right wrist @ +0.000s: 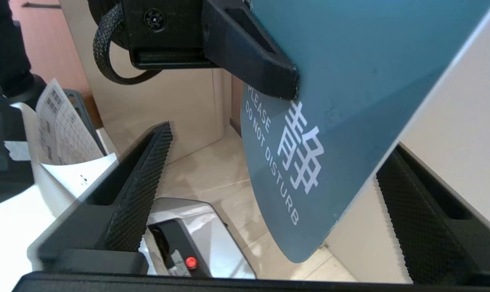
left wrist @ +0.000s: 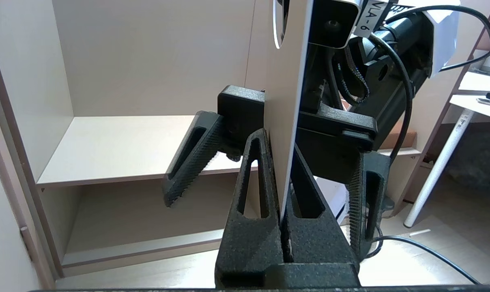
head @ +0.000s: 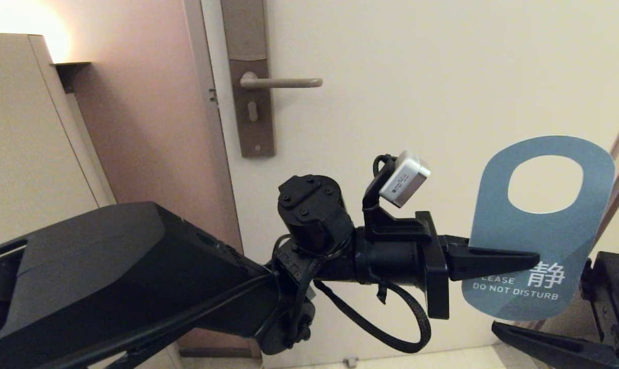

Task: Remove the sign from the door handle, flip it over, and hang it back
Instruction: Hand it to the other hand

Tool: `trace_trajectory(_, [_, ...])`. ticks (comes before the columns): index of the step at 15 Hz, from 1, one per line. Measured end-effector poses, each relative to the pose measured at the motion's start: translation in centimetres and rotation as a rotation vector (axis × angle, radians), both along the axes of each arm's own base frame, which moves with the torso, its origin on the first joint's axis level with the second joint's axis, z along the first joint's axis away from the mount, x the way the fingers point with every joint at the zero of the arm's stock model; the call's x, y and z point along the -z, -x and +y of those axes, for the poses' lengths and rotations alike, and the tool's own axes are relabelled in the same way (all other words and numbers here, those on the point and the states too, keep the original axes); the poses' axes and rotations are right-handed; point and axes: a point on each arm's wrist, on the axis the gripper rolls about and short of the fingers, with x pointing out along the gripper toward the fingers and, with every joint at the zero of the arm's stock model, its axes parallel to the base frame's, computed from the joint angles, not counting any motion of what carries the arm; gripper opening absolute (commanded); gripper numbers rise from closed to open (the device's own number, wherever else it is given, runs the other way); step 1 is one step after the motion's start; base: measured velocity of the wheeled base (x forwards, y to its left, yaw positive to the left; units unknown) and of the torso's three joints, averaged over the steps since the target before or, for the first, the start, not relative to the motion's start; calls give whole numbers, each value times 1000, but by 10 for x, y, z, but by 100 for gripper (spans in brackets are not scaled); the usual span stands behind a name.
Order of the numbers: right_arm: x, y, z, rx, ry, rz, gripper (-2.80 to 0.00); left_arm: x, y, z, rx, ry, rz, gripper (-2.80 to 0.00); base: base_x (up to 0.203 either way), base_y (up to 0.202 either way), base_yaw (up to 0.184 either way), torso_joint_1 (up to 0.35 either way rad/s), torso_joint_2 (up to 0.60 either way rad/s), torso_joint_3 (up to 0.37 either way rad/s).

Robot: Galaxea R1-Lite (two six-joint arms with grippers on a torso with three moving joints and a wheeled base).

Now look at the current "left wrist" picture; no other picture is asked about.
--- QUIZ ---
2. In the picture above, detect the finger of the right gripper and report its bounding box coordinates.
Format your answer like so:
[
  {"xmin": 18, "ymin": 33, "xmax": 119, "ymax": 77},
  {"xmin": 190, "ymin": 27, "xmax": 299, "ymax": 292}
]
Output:
[{"xmin": 163, "ymin": 110, "xmax": 229, "ymax": 208}]

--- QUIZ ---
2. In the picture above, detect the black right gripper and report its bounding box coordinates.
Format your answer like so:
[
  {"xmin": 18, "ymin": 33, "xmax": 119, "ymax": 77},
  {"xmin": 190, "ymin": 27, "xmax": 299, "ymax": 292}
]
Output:
[{"xmin": 217, "ymin": 85, "xmax": 391, "ymax": 260}]

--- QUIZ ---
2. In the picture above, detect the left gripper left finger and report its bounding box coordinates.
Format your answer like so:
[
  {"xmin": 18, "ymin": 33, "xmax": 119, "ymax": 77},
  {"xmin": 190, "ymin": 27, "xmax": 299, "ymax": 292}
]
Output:
[{"xmin": 215, "ymin": 129, "xmax": 286, "ymax": 288}]

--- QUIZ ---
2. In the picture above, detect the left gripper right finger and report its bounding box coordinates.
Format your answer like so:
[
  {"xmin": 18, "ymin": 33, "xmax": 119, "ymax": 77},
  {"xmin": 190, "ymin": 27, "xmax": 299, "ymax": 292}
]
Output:
[{"xmin": 283, "ymin": 144, "xmax": 360, "ymax": 287}]

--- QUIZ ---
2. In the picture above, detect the white and blue door hanger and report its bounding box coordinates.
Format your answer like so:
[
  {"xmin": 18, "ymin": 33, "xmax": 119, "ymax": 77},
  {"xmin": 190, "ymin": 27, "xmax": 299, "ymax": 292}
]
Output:
[{"xmin": 264, "ymin": 0, "xmax": 314, "ymax": 225}]

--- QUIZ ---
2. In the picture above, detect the beige bench board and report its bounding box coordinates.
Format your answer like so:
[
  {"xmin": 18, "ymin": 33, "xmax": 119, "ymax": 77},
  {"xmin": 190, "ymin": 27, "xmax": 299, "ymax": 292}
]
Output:
[{"xmin": 377, "ymin": 148, "xmax": 422, "ymax": 158}]

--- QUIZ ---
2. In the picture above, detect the beige closet shelf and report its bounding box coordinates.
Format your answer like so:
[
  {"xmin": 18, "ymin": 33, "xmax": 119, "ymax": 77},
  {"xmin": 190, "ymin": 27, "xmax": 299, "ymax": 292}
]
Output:
[{"xmin": 36, "ymin": 115, "xmax": 270, "ymax": 188}]

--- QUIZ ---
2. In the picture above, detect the brown seat cushion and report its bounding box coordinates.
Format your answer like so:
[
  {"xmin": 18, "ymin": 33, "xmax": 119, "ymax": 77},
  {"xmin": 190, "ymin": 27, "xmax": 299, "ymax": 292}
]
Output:
[{"xmin": 380, "ymin": 129, "xmax": 418, "ymax": 150}]

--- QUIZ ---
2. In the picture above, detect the white pole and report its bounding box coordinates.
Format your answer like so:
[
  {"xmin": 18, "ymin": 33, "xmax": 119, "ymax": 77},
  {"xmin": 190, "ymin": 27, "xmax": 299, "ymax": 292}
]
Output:
[{"xmin": 403, "ymin": 109, "xmax": 477, "ymax": 228}]

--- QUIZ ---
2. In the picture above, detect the white desk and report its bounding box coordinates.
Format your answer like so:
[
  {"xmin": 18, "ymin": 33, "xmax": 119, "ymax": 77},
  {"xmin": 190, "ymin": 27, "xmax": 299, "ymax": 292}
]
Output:
[{"xmin": 450, "ymin": 71, "xmax": 490, "ymax": 122}]

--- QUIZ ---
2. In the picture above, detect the white printed torso panel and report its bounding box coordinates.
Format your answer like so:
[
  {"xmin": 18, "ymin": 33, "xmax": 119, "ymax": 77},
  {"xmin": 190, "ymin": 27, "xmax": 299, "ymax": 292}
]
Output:
[{"xmin": 426, "ymin": 0, "xmax": 461, "ymax": 78}]

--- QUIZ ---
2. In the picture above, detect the black floor cable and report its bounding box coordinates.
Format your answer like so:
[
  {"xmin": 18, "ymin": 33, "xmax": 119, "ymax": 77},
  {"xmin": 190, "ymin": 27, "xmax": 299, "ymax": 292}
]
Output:
[{"xmin": 369, "ymin": 235, "xmax": 481, "ymax": 284}]

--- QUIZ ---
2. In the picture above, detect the black right camera cable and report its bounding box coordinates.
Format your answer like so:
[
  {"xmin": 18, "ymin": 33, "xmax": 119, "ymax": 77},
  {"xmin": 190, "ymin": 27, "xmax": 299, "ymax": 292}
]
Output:
[{"xmin": 369, "ymin": 33, "xmax": 414, "ymax": 163}]

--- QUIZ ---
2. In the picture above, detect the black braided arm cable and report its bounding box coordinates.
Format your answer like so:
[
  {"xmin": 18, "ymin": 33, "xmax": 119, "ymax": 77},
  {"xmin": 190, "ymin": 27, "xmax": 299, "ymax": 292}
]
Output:
[{"xmin": 336, "ymin": 39, "xmax": 370, "ymax": 107}]

